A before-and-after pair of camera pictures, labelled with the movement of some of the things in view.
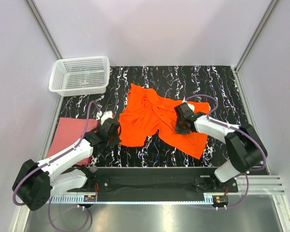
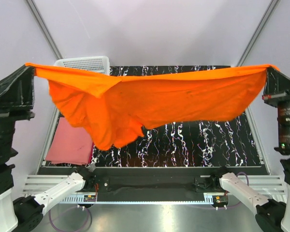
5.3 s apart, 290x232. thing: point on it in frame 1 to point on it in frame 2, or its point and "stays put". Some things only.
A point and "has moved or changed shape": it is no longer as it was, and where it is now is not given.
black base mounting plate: x=152 y=181 stays put
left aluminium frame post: x=38 y=19 stays put
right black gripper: x=179 y=131 to x=277 y=87
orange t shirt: x=145 y=111 has moved or changed shape
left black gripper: x=116 y=140 to x=16 y=90
